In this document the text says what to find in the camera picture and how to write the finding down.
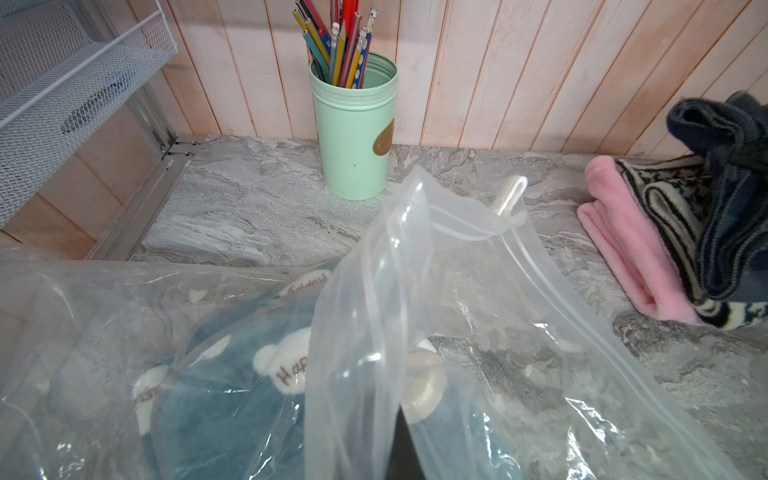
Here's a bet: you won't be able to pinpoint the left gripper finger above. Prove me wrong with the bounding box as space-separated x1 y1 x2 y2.
385 409 426 480

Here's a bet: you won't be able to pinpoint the teal blanket with white clouds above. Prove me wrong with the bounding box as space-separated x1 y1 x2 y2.
132 262 525 479

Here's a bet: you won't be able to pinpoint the clear plastic vacuum bag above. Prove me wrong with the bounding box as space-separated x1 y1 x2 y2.
1 168 739 479

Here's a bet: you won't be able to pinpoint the pink fleece blanket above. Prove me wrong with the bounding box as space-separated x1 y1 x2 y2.
577 156 703 325

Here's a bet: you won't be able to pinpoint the black white houndstooth knit blanket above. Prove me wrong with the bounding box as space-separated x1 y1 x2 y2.
616 155 767 330

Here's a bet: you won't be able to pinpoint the dark blue blanket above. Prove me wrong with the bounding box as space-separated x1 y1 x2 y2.
666 91 767 302

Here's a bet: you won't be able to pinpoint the white vacuum bag valve cap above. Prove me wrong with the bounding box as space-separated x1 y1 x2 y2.
400 339 447 424

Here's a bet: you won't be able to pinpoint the mint green pencil cup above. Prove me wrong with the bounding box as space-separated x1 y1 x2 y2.
310 53 398 201

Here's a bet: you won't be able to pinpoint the coloured pencils in cup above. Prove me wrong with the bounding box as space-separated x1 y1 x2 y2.
292 0 378 90

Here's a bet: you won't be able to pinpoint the white wire mesh shelf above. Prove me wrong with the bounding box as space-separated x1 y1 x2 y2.
1 1 178 223

